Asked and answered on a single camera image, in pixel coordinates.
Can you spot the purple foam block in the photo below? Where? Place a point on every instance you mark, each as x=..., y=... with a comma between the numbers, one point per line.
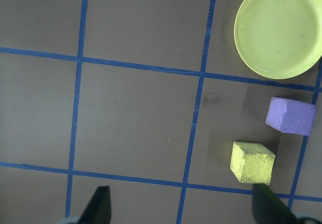
x=291, y=118

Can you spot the yellow round plate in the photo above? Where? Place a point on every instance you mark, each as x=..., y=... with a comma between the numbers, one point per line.
x=276, y=32

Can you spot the yellow foam block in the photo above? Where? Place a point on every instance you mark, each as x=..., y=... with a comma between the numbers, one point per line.
x=251, y=161

